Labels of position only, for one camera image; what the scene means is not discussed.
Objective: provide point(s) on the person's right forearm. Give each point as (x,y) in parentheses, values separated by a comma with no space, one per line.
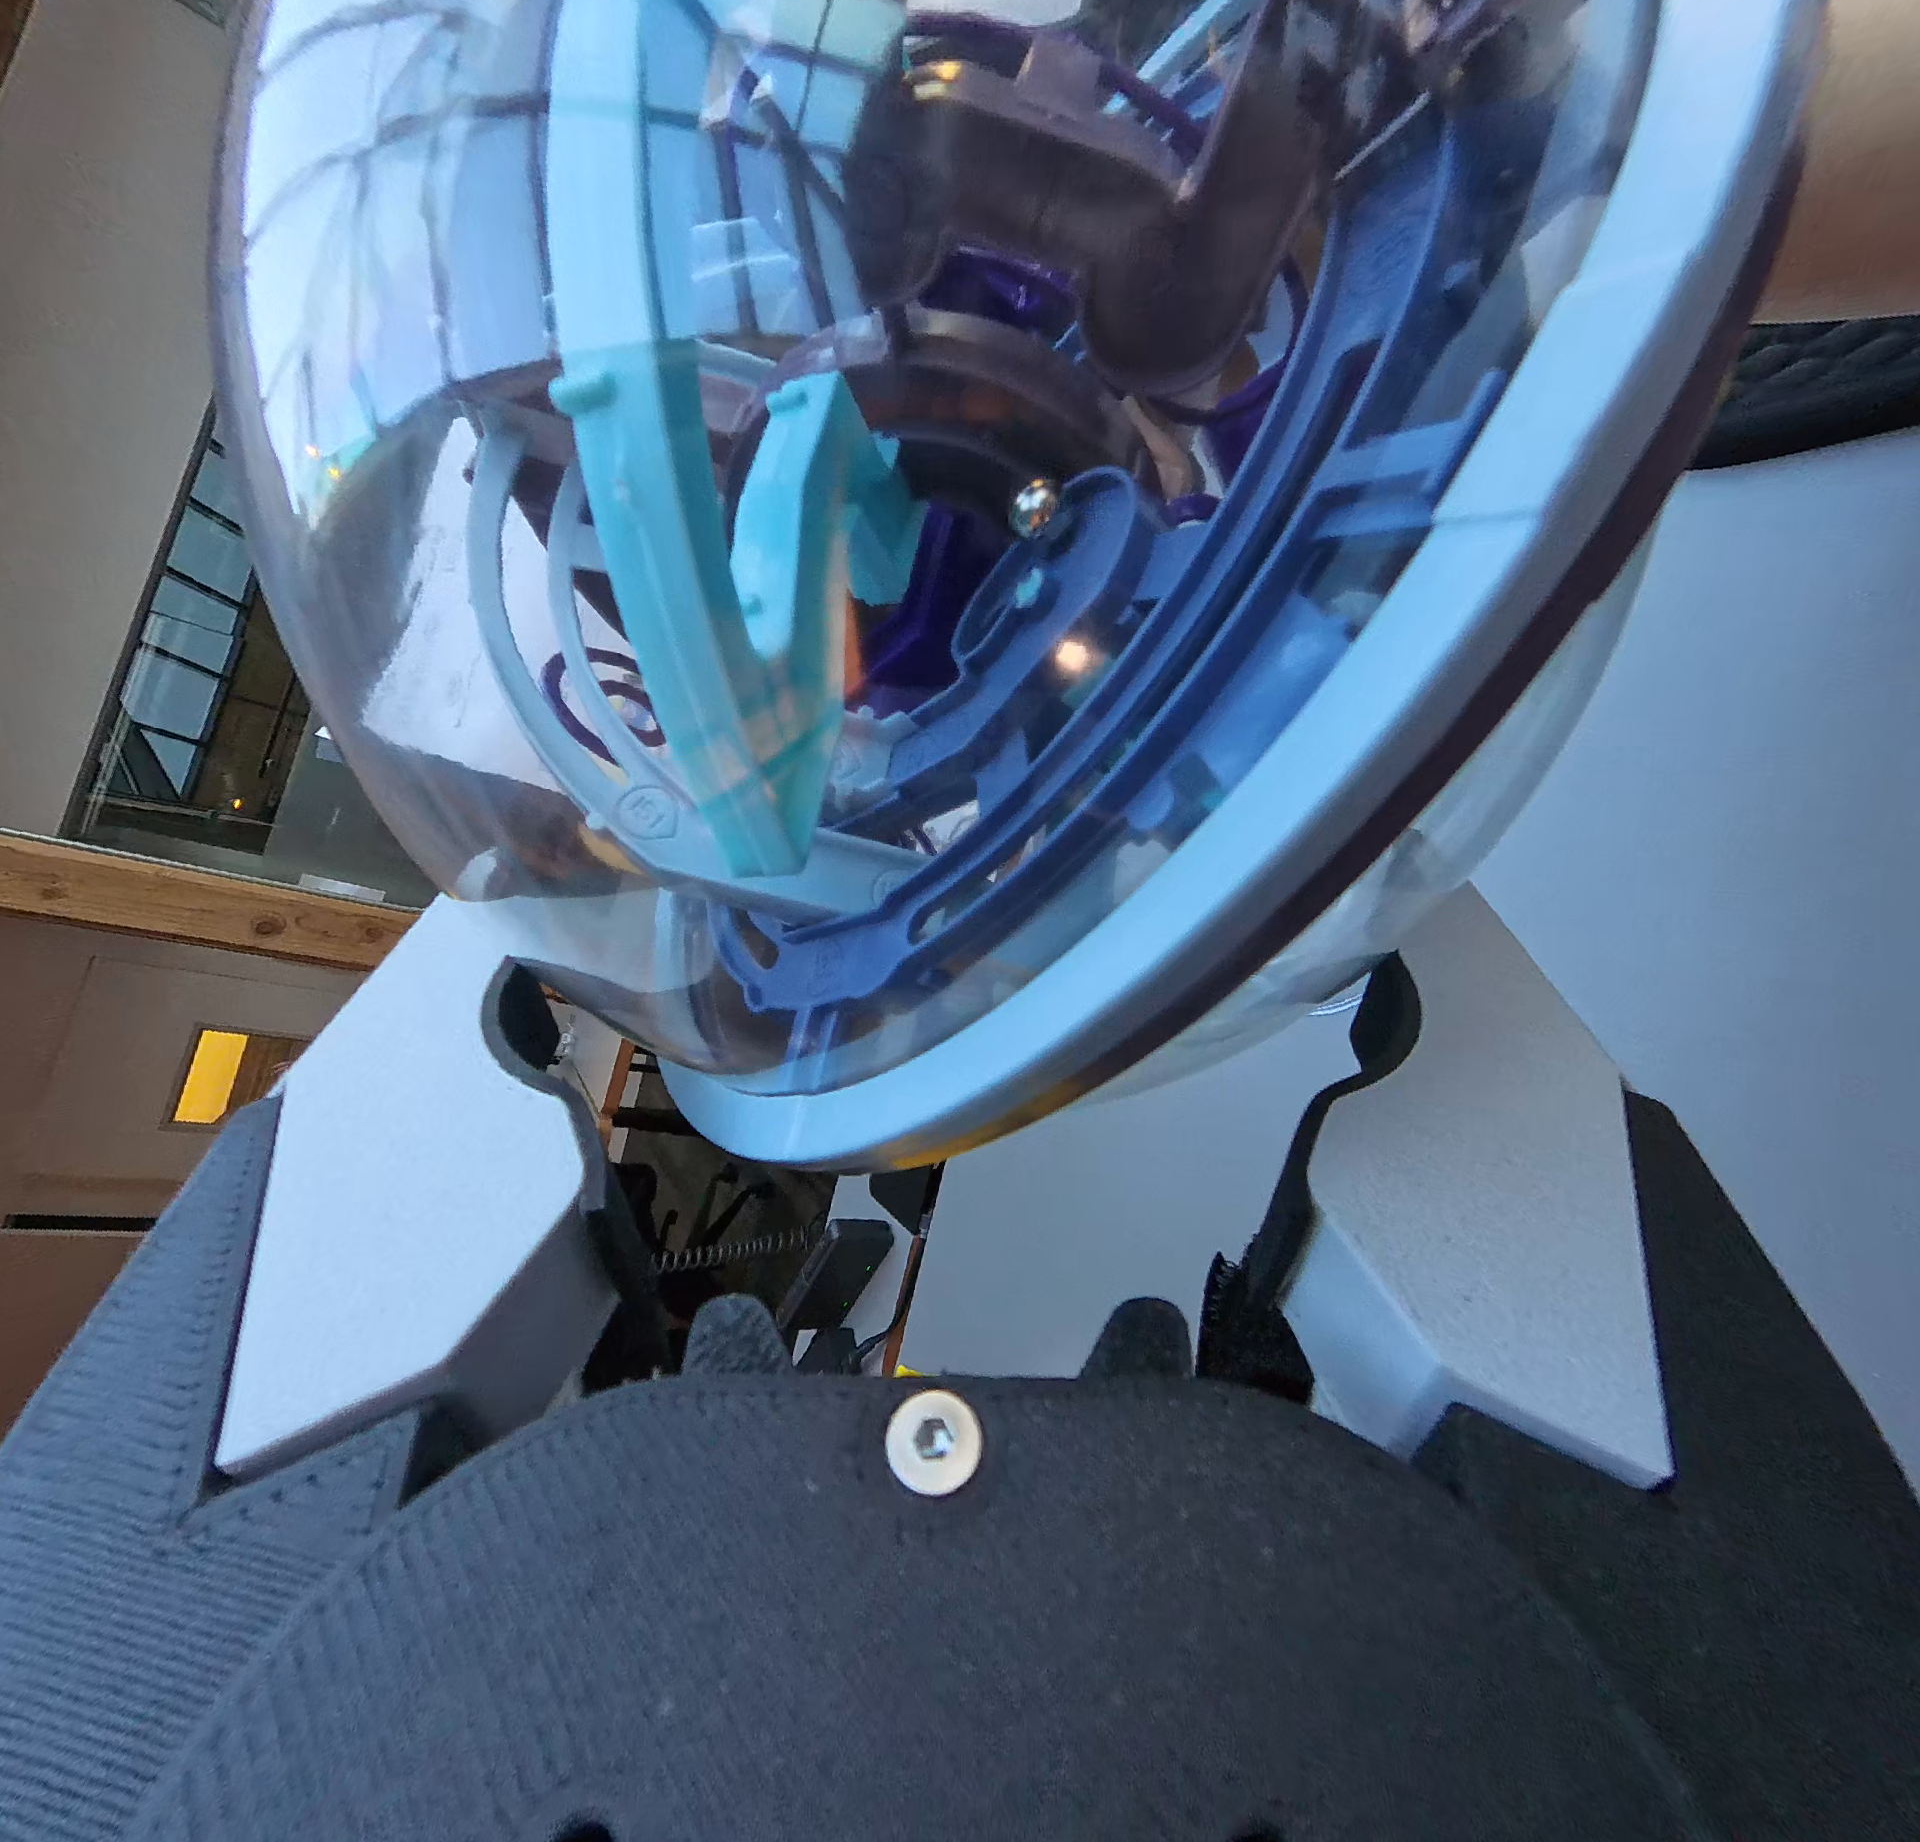
(1861,147)

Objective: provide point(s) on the small steel ball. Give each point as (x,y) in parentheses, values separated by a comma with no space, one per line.
(1037,504)

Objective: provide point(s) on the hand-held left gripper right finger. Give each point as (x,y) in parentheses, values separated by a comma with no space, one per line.
(1494,1212)

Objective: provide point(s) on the large glass window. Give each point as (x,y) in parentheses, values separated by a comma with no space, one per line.
(195,673)

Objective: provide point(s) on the yellow lit window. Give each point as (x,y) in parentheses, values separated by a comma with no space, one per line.
(212,1083)

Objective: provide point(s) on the transparent maze ball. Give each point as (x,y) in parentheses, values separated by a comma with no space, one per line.
(932,419)

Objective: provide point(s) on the wooden beam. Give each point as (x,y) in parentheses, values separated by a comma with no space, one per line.
(195,906)

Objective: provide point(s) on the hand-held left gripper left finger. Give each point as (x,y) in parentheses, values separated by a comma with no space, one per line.
(411,1212)

